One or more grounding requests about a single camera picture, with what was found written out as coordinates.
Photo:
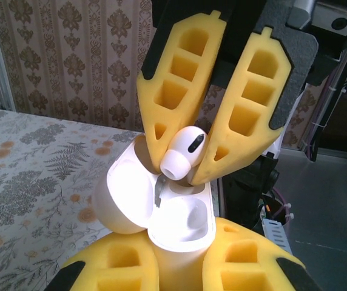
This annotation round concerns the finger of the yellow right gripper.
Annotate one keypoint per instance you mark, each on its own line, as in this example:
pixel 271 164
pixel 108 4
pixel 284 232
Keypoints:
pixel 149 121
pixel 264 136

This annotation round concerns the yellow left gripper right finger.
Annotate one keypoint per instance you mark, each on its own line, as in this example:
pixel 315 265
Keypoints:
pixel 270 257

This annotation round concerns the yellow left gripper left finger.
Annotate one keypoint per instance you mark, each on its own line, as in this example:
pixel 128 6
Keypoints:
pixel 100 260

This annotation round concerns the white earbud charging case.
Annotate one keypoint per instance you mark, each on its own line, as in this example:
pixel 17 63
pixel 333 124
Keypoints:
pixel 125 188

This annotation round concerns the floral tablecloth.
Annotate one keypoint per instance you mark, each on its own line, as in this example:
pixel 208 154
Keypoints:
pixel 25 182

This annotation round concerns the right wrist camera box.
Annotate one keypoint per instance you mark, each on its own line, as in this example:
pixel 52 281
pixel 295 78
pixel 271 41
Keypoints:
pixel 337 22

